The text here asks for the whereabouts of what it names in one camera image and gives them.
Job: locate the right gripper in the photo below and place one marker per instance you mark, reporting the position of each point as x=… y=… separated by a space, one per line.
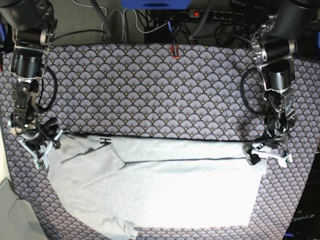
x=37 y=139

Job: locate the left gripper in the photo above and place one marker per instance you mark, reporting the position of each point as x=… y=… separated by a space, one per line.
x=274 y=141

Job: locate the light grey T-shirt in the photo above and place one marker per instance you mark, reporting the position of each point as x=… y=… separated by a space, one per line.
x=115 y=184

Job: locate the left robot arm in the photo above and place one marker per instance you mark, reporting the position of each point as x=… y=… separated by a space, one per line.
x=274 y=45

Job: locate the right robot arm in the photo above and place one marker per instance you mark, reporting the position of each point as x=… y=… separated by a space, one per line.
x=26 y=57

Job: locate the black OpenArm box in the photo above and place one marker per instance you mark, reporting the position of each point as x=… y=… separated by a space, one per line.
x=305 y=224

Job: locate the fan-patterned table cloth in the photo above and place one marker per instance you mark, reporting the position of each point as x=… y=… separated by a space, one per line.
x=213 y=94

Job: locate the white plastic bin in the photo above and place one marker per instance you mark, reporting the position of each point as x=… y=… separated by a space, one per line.
x=17 y=218

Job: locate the red table clamp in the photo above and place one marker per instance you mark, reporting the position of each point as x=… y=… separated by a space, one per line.
x=174 y=50

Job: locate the black power strip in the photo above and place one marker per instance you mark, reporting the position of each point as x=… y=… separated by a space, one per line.
x=193 y=15

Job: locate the black power adapter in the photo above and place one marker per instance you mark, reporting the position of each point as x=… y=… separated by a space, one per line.
x=161 y=36

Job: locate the blue box overhead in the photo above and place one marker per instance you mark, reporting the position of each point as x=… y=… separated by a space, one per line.
x=155 y=4

